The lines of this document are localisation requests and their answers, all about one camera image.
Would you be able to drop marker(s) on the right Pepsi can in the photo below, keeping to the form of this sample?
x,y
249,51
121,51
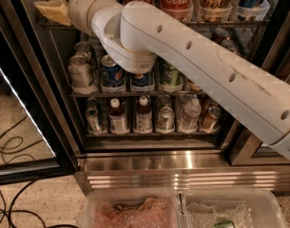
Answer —
x,y
142,80

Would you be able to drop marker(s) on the bottom gold can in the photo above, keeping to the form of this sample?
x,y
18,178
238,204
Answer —
x,y
211,118

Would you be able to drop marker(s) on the rear red can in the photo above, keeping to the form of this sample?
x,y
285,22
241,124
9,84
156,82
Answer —
x,y
220,34

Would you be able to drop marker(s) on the right tea bottle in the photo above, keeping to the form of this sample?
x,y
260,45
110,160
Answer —
x,y
143,119

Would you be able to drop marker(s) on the small water bottle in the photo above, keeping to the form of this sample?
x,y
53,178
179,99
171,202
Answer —
x,y
190,116

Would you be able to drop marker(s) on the left tea bottle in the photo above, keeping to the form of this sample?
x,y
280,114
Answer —
x,y
118,118

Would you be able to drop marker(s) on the pepsi can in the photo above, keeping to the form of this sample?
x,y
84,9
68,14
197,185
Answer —
x,y
112,74
142,80

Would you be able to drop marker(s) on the tea bottle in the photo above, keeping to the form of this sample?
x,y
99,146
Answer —
x,y
118,118
143,119

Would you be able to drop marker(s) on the left clear plastic bin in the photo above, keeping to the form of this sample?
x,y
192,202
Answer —
x,y
133,208

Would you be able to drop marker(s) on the bottom green white can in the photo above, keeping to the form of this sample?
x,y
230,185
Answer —
x,y
165,120

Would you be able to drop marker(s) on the front left Pepsi can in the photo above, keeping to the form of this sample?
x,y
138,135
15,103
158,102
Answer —
x,y
112,74

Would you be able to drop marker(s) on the rear silver can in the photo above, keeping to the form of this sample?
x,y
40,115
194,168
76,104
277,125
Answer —
x,y
84,53

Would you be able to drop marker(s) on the slim silver can bottom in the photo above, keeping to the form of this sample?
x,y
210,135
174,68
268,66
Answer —
x,y
94,120

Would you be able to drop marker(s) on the middle red can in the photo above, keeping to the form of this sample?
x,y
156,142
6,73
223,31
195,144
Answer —
x,y
230,45

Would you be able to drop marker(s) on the right glass fridge door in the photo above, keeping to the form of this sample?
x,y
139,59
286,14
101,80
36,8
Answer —
x,y
247,149

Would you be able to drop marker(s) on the clear plastic bin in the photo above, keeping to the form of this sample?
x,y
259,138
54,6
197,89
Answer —
x,y
246,207
133,208

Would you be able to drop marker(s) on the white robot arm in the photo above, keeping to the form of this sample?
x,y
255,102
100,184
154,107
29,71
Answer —
x,y
136,34

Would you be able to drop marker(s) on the front silver can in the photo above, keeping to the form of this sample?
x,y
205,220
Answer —
x,y
81,75

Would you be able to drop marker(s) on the open glass fridge door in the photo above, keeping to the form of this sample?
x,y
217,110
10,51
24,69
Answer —
x,y
35,136

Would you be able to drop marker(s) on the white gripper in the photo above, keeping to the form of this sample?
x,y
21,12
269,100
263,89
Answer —
x,y
77,8

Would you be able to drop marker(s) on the red can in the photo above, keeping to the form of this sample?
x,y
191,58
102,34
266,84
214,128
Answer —
x,y
230,45
220,34

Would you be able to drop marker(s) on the front green can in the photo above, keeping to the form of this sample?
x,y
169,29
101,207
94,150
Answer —
x,y
169,75

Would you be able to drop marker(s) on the green can in bin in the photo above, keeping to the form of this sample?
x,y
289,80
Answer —
x,y
224,224

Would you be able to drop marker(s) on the right clear plastic bin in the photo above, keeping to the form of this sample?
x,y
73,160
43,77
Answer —
x,y
246,207

